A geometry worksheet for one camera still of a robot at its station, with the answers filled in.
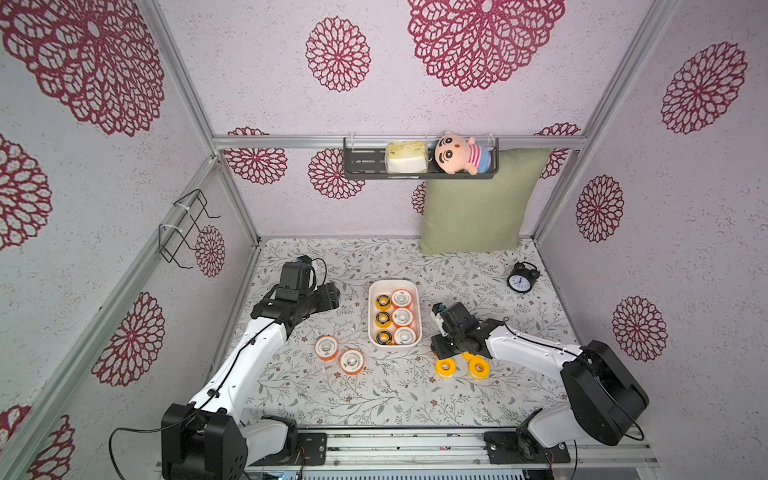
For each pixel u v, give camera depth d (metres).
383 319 0.96
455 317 0.70
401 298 1.01
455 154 0.85
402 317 0.97
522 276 1.00
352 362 0.88
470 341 0.65
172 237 0.73
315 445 0.74
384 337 0.92
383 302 1.01
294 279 0.61
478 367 0.87
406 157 0.90
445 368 0.86
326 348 0.90
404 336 0.92
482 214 1.01
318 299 0.73
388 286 1.04
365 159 1.00
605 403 0.43
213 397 0.42
